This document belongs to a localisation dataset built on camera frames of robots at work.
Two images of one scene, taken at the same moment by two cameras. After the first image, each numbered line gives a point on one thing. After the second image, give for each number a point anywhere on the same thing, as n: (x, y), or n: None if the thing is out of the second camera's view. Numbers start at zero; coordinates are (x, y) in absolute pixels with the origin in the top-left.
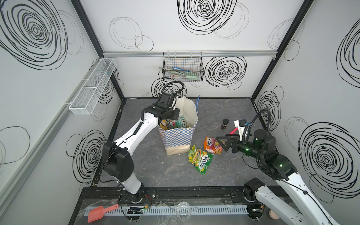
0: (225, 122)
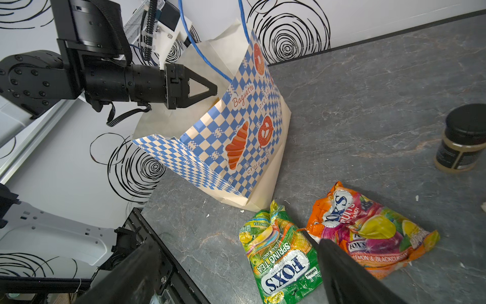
0: (464, 140)
